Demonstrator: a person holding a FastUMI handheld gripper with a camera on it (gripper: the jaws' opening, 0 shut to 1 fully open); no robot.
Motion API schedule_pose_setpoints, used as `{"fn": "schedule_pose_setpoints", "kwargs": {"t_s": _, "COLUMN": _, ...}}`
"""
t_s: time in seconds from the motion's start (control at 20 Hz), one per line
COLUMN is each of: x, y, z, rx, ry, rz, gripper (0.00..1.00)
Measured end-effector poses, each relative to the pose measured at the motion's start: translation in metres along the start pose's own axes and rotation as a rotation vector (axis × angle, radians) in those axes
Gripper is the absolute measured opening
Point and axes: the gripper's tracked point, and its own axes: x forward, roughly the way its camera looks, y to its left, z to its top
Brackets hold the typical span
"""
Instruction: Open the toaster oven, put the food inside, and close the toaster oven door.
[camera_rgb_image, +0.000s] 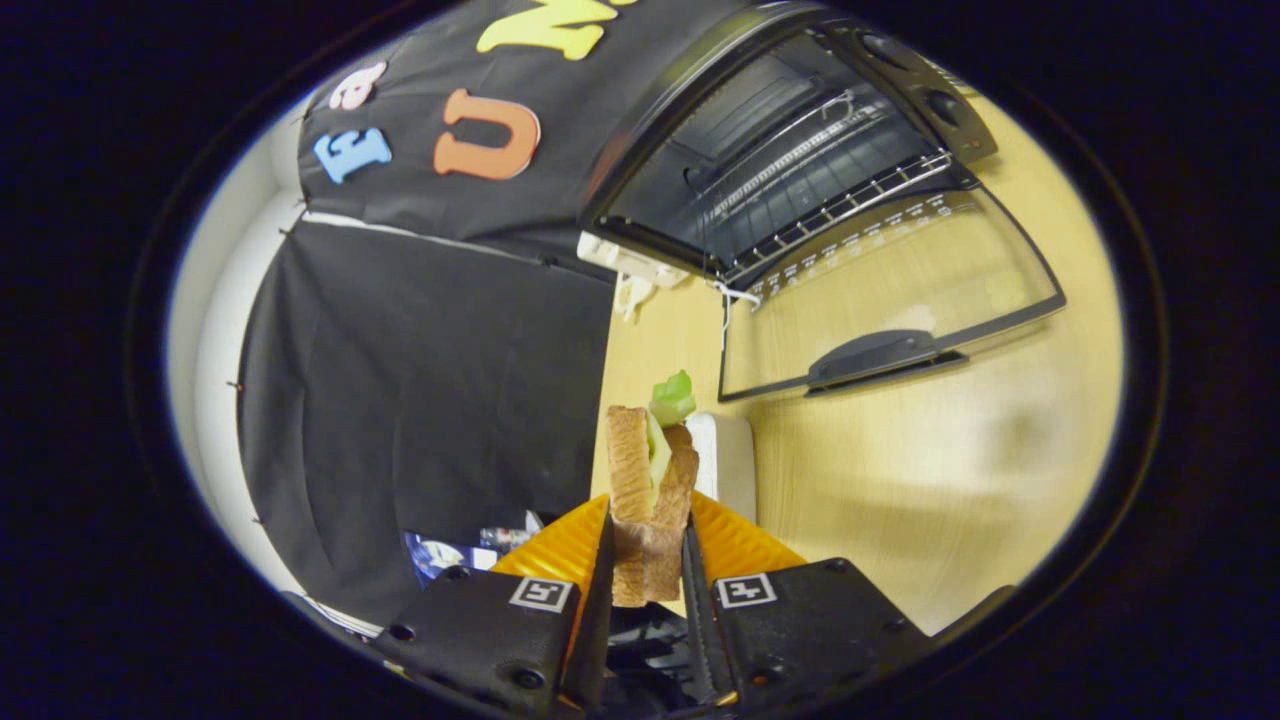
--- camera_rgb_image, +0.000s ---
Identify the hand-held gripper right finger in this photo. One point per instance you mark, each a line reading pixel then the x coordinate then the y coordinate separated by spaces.
pixel 698 620

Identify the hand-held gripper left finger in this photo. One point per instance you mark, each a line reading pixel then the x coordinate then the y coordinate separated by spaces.
pixel 605 620

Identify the toasted bread sandwich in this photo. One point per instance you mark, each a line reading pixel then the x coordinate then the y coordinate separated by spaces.
pixel 630 470

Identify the black toaster oven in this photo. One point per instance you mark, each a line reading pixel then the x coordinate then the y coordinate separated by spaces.
pixel 700 70

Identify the white pop-up toaster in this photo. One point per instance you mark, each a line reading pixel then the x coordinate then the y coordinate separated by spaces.
pixel 625 262

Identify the white plate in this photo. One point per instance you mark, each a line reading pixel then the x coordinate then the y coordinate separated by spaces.
pixel 725 460

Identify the black backdrop cloth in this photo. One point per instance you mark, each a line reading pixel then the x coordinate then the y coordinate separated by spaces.
pixel 420 400

